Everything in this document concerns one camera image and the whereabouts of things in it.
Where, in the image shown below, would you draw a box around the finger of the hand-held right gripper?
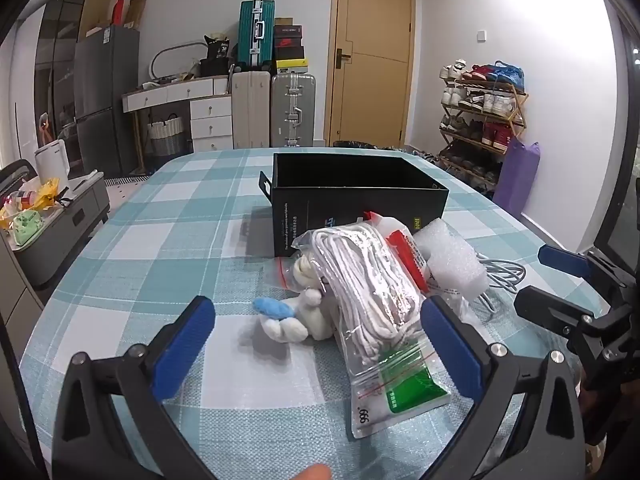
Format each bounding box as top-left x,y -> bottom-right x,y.
538,244 -> 603,283
514,285 -> 597,342

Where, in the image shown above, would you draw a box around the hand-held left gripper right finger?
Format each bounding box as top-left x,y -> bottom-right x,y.
420,295 -> 586,480

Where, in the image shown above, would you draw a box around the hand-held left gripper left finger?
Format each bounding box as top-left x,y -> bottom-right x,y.
52,295 -> 217,480

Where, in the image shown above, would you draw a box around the grey cable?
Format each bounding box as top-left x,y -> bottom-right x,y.
475,252 -> 527,311

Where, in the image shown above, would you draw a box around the green and white packet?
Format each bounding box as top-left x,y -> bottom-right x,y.
348,342 -> 453,441

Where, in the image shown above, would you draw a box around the white foam block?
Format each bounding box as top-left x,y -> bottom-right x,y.
415,217 -> 488,298

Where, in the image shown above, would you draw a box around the white plush toy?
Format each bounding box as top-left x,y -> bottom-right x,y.
252,255 -> 341,343

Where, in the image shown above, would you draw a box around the red and white packet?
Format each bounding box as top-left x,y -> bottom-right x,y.
367,210 -> 436,293

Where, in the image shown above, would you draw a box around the clear bag of white rope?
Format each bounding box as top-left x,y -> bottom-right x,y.
291,214 -> 436,376

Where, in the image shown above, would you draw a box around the black cardboard box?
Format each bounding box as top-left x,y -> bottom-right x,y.
258,152 -> 449,258

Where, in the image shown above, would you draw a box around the person's left hand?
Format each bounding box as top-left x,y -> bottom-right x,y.
289,464 -> 332,480

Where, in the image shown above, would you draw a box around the purple bag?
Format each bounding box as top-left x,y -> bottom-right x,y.
492,136 -> 542,221

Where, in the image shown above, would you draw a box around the teal checked tablecloth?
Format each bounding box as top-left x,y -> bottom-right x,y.
20,147 -> 616,480

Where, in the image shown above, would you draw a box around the wooden shoe rack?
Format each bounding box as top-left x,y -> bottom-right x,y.
439,60 -> 530,193

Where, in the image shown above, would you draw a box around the grey low cabinet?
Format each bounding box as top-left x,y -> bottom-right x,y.
12,172 -> 111,288

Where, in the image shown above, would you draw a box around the rows of shoes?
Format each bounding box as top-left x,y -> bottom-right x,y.
439,60 -> 526,186

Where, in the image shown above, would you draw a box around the shoes on floor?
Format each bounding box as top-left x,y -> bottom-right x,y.
385,146 -> 441,166

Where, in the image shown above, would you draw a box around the green packet pile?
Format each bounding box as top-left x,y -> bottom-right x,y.
11,209 -> 43,247

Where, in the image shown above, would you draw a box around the yellow plastic bag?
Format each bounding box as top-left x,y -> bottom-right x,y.
27,177 -> 61,211

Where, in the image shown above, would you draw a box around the woven laundry basket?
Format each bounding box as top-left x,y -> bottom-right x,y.
148,116 -> 185,157

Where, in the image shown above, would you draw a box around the white appliance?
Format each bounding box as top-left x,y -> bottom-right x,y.
35,141 -> 70,181

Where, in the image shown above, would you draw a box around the white dresser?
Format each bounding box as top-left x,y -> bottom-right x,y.
122,76 -> 234,153

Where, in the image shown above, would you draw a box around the black office chair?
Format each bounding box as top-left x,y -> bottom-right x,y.
0,159 -> 33,196

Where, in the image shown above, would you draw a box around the beige suitcase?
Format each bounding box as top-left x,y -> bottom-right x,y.
230,67 -> 273,150

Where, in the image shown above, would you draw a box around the wooden door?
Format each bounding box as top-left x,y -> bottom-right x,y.
324,0 -> 417,148

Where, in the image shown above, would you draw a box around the silver suitcase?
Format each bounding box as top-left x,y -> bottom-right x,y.
270,73 -> 317,148

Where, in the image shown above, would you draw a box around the grey refrigerator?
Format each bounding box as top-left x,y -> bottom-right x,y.
75,26 -> 141,177

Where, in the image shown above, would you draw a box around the dark glass wardrobe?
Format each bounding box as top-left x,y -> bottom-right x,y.
34,0 -> 96,171

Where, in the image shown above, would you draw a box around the teal suitcase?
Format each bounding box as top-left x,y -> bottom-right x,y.
237,0 -> 277,72

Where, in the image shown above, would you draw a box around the black shoe box red logo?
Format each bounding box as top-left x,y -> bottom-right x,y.
273,25 -> 304,49

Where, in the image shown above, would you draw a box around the small flat cardboard box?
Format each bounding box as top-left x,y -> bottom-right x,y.
122,0 -> 147,28

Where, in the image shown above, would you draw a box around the large flat cardboard box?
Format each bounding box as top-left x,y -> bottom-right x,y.
77,0 -> 116,41

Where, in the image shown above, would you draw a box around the oval mirror frame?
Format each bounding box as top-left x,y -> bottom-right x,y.
151,42 -> 211,81

